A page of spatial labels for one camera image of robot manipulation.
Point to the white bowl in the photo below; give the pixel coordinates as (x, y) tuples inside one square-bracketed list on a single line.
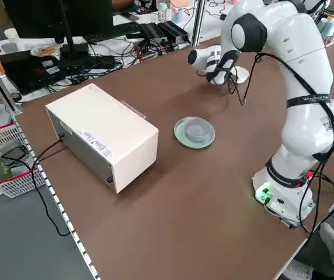
[(243, 74)]

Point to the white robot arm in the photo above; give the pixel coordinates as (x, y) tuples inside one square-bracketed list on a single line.
[(301, 58)]

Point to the clear glass bowl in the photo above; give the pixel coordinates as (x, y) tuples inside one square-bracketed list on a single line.
[(196, 128)]

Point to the pale green plate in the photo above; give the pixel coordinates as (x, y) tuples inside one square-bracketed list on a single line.
[(181, 137)]

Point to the white toaster oven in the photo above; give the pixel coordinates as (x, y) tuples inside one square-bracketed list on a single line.
[(102, 128)]

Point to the black power supply box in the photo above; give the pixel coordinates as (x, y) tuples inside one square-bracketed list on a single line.
[(174, 30), (152, 32)]

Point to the black keyboard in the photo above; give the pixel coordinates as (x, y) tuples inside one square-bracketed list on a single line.
[(111, 31)]

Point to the clear labelled bottle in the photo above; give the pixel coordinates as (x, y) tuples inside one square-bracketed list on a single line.
[(162, 12)]

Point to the plate of snacks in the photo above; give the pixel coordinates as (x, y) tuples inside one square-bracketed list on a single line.
[(43, 50)]

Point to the black flat case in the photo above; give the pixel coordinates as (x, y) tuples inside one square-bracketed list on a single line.
[(24, 76)]

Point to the white and red basket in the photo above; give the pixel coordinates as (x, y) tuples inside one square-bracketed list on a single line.
[(12, 178)]

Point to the black computer monitor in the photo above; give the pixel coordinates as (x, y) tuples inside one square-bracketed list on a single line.
[(38, 17)]

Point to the white paper cup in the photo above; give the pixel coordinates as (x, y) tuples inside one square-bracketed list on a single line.
[(11, 38)]

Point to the person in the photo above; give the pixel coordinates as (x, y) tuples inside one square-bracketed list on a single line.
[(330, 242)]

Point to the aluminium profile post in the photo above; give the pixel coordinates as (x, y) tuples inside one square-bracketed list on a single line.
[(198, 20)]

